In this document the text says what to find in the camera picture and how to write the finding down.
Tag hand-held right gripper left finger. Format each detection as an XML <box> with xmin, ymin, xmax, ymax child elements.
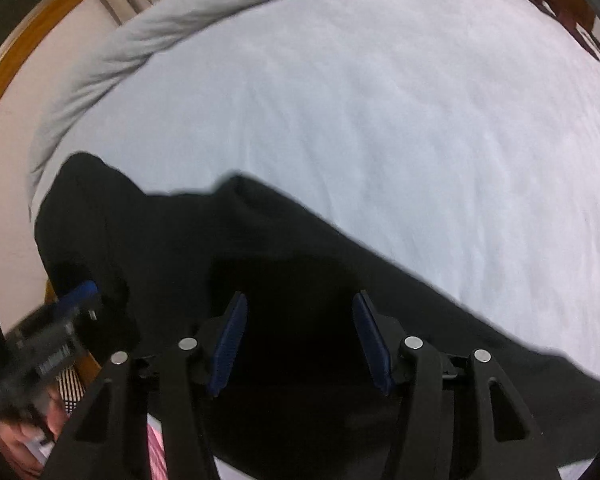
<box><xmin>40</xmin><ymin>291</ymin><xmax>248</xmax><ymax>480</ymax></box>

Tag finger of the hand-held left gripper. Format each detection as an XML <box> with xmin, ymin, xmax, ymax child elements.
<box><xmin>46</xmin><ymin>281</ymin><xmax>101</xmax><ymax>319</ymax></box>

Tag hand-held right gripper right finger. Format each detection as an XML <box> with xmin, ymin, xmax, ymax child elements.
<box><xmin>352</xmin><ymin>290</ymin><xmax>561</xmax><ymax>480</ymax></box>

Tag black pants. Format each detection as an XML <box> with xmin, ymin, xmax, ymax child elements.
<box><xmin>34</xmin><ymin>152</ymin><xmax>600</xmax><ymax>480</ymax></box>

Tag person's left hand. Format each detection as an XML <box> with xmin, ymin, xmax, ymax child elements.
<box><xmin>0</xmin><ymin>394</ymin><xmax>69</xmax><ymax>475</ymax></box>

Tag black white checked cloth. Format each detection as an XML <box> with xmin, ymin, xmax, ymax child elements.
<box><xmin>55</xmin><ymin>367</ymin><xmax>89</xmax><ymax>415</ymax></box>

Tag pink patterned clothing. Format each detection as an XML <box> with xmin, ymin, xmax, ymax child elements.
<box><xmin>145</xmin><ymin>415</ymin><xmax>168</xmax><ymax>480</ymax></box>

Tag grey duvet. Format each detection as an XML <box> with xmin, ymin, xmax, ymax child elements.
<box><xmin>27</xmin><ymin>0</ymin><xmax>521</xmax><ymax>206</ymax></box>

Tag brown wooden frame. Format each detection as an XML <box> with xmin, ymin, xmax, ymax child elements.
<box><xmin>0</xmin><ymin>0</ymin><xmax>97</xmax><ymax>138</ymax></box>

